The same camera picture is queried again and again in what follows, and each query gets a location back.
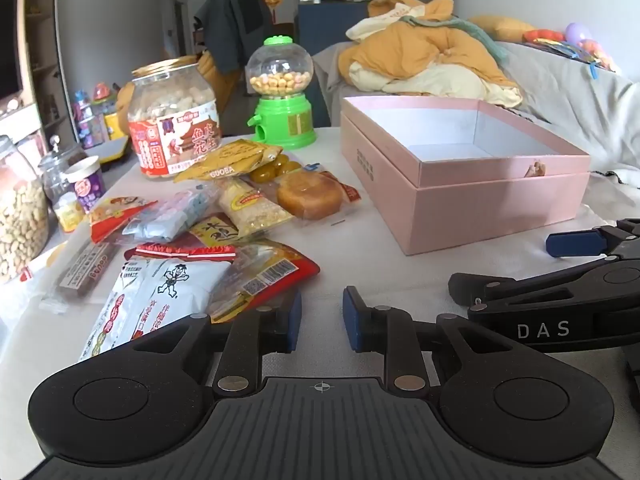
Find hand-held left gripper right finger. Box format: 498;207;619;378
342;286;512;396

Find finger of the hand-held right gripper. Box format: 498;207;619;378
448;271;581;307
545;217;640;263

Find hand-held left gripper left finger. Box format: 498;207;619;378
132;290;303;396

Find red orange snack bag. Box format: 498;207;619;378
206;239;321;324

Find pink cardboard box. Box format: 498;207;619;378
340;96;592;256

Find yellow black print packet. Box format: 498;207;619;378
189;216;242;249

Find round pastry packet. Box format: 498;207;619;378
276;170;362;221

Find white red snack bag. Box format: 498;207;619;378
79;244;237;363

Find blue candy packet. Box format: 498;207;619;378
121;185;213;244

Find yellow snack packet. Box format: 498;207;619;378
174;140;284;184

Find red snack packet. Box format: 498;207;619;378
89;195;157;244

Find yellow rice cracker packet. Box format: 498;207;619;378
216;180;295;239

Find green plum packet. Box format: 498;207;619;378
249;152;303;184

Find colourful toys on sofa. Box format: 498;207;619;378
522;22;618;78

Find green candy dispenser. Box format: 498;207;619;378
245;36;317;150

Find clear brown bar packet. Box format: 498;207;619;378
39;239;113;312

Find yellow pillow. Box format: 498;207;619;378
467;14;538;43

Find orange cream quilt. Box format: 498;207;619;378
338;0;523;108

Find plastic peanut jar red label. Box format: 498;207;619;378
126;57;223;180

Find purple paper cup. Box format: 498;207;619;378
64;156;107;213

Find yellow flat box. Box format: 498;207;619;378
95;136;132;163

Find small yellow snack cup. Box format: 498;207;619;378
52;194;86;234

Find orange armchair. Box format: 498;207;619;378
116;51;251;126

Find small glass jar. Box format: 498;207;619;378
39;142;77;203

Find colourful toy bottles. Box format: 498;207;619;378
72;82;118;150

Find glass jar of peanuts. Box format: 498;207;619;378
0;135;51;283

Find blue cabinet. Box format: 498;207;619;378
295;1;373;57

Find dark jacket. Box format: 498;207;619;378
194;0;273;75

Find black television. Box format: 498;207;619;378
0;0;25;101

